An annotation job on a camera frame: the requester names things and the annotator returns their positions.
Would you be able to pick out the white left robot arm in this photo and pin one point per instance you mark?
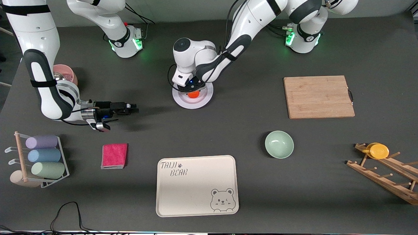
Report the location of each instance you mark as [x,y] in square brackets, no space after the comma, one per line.
[254,19]

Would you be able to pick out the cream bear print tray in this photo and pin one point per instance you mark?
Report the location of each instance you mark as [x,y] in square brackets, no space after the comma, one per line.
[197,189]

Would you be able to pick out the wooden cutting board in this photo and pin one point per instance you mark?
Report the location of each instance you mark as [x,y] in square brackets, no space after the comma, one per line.
[318,97]

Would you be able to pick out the pink folded cloth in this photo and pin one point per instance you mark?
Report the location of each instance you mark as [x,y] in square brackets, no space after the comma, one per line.
[114,156]

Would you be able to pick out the pale green bowl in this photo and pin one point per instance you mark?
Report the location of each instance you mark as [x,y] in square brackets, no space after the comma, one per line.
[279,144]

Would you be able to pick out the purple cup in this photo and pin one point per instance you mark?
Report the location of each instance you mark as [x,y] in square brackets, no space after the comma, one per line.
[41,142]

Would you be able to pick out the yellow mug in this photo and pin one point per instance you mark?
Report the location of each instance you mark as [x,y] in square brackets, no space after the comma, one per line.
[378,151]

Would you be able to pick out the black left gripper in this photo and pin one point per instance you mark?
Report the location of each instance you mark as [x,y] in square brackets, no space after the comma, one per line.
[188,87]

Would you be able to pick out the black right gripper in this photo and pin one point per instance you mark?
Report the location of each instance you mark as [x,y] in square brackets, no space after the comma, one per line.
[104,107]

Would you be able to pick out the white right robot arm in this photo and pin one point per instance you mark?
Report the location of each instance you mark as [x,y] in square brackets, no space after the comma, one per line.
[36,32]

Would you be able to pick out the pink bowl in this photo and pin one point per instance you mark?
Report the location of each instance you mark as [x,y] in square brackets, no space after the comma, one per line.
[69,71]

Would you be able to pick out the blue cup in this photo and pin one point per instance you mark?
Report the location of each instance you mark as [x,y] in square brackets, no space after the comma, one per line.
[44,155]

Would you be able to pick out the orange fruit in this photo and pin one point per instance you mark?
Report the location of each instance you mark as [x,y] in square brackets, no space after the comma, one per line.
[193,95]

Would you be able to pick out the metal scoop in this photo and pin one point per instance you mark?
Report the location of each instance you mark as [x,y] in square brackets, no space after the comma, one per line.
[58,77]

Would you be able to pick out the green cup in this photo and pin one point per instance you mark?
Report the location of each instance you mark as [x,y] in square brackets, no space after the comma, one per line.
[48,170]

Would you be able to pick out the wooden mug rack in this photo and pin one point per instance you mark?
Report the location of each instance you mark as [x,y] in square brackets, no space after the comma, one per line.
[375,176]

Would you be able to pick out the beige cup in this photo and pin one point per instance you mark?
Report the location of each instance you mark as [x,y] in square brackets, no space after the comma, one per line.
[16,179]

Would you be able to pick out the white round plate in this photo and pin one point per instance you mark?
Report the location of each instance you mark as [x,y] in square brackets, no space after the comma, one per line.
[196,103]

